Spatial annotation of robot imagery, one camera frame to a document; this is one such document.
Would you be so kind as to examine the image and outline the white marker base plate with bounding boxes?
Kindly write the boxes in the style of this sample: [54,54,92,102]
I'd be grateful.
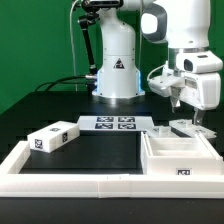
[78,116,154,131]

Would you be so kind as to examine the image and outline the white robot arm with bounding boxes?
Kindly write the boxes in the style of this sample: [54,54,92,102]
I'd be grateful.
[93,0,223,125]

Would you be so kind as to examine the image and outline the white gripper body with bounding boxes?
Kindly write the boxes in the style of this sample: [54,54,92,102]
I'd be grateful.
[176,51,223,110]

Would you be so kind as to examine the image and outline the white border frame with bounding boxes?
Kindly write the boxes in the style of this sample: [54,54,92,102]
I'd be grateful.
[0,141,224,199]

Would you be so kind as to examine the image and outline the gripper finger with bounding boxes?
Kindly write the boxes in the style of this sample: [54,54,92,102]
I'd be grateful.
[194,108,204,125]
[170,87,180,111]

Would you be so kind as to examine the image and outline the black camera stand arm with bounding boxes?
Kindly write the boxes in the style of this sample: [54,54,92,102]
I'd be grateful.
[73,0,124,81]

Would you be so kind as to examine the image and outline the black cables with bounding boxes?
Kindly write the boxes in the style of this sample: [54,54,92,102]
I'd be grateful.
[34,75,98,92]

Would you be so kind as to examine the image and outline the white cabinet top block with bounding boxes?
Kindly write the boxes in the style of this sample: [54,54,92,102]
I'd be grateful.
[27,121,80,153]

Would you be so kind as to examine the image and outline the white cabinet door panel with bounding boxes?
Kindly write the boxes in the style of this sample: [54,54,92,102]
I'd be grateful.
[146,126,172,138]

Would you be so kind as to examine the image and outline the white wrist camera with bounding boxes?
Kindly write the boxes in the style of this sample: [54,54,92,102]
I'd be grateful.
[148,75,184,98]

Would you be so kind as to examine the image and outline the white hanging cable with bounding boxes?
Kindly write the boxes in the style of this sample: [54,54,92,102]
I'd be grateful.
[69,0,82,92]

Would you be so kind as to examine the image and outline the white cabinet body box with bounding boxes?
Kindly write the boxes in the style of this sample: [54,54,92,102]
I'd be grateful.
[140,132,224,176]

